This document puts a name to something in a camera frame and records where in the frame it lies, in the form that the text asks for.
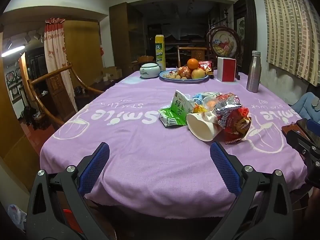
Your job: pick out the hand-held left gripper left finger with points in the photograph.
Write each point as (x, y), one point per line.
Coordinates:
(96, 163)

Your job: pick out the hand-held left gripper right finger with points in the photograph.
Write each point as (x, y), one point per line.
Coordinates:
(223, 166)

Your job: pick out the red foil snack bag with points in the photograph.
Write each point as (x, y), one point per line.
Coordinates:
(232, 130)

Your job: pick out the white paper cup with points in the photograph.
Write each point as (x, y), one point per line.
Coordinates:
(200, 127)

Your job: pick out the orange candy wrapper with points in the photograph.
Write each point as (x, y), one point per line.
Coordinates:
(198, 108)

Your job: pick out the clear orange jelly cup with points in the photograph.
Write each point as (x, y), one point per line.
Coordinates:
(210, 103)

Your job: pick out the white medicine box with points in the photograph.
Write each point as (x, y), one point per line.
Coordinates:
(210, 95)

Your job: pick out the blue face mask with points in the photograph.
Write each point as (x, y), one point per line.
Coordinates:
(197, 98)

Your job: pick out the green tea carton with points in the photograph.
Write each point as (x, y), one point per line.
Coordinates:
(178, 107)

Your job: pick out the person's right forearm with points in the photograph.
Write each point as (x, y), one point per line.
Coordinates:
(313, 205)

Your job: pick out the blue denim cloth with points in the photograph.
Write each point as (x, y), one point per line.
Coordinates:
(305, 102)

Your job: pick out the purple printed tablecloth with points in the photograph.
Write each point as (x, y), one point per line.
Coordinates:
(150, 160)

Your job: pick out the stainless steel bottle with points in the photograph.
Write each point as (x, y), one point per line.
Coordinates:
(253, 75)

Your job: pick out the cardboard boxes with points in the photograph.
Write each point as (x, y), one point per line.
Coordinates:
(111, 72)

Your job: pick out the blue rimmed oval plate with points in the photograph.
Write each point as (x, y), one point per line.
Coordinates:
(185, 81)

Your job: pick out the curved wooden armchair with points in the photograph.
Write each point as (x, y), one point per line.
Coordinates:
(53, 80)

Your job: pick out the yellow red apple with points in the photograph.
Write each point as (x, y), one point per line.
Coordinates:
(198, 73)

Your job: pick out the red and white box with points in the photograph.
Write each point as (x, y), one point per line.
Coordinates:
(227, 70)

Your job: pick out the red wrapped fruit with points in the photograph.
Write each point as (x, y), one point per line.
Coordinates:
(185, 72)

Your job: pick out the red snack packets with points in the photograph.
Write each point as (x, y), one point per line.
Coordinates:
(206, 66)

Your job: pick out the pile of walnuts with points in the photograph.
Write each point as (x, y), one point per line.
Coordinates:
(175, 75)

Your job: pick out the orange fruit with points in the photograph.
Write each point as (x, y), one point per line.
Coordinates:
(193, 64)

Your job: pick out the white ceramic lidded jar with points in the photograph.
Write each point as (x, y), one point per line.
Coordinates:
(149, 70)

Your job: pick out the brick pattern window curtain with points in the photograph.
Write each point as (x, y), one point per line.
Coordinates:
(290, 30)

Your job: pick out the carved wooden chair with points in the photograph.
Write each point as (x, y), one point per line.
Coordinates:
(197, 55)

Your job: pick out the round framed embroidery stand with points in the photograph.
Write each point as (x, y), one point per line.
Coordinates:
(222, 45)

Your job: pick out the floral door curtain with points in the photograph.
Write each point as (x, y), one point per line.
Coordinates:
(53, 50)

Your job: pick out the yellow green tall carton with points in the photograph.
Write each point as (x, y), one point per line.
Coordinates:
(160, 52)

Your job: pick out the tall wooden cabinet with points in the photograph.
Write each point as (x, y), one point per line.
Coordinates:
(125, 35)

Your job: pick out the fluorescent tube light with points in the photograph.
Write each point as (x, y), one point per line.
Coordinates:
(12, 51)

